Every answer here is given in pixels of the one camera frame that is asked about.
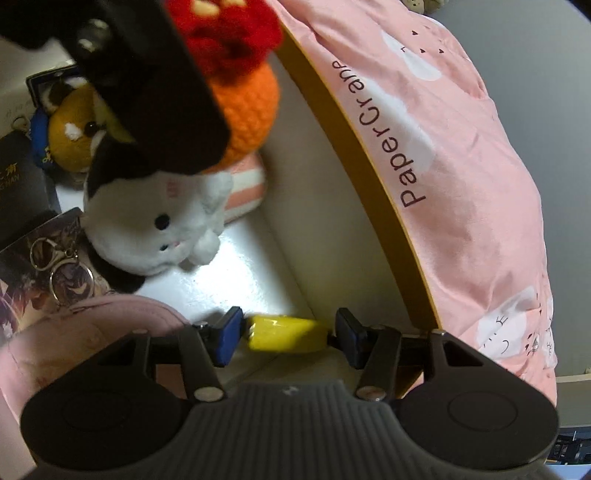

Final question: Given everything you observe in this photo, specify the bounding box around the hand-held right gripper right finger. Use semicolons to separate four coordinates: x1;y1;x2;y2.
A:
335;308;483;401

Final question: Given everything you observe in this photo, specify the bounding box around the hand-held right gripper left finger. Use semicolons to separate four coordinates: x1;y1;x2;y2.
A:
97;306;245;402

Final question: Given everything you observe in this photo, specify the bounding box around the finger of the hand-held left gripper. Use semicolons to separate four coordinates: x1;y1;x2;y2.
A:
0;0;232;175

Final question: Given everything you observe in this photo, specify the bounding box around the yellow plastic toy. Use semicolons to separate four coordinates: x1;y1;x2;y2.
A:
246;315;334;354

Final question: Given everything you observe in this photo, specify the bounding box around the red panda plush toy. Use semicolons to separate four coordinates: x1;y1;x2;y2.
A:
30;76;136;175

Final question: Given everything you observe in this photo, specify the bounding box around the red and orange crochet charm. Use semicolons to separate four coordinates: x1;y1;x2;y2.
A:
164;0;283;174

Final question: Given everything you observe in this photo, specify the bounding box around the blue diamond-shaped badge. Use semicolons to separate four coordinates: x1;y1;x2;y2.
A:
25;65;85;112

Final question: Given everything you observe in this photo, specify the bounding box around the black and white cat plush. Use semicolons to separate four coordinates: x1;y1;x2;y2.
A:
83;138;235;294

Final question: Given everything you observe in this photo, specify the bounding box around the pink pencil case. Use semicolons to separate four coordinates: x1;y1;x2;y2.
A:
0;295;195;409

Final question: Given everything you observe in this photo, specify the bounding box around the dark grey box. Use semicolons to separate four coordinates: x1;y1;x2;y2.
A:
0;131;62;251

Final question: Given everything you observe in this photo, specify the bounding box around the keyring with acrylic charm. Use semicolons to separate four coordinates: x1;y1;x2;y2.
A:
30;236;99;306

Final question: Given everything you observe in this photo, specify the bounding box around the yellow cardboard storage box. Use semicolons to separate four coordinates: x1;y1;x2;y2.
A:
0;18;445;403

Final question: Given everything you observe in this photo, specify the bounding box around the dark purple card box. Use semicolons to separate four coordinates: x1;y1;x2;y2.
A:
0;208;112;340

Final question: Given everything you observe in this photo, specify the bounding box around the pink printed blanket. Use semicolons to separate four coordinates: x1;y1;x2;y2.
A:
268;0;560;400

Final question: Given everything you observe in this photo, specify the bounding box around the pile of plush toys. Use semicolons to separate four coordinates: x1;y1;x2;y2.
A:
401;0;450;14

